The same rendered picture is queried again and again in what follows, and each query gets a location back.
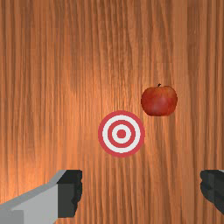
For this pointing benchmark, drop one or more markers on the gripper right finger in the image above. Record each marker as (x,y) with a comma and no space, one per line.
(214,186)

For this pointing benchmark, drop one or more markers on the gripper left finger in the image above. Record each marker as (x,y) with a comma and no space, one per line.
(43,201)

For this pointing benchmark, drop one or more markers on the red apple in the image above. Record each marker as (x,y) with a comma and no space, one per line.
(159,100)

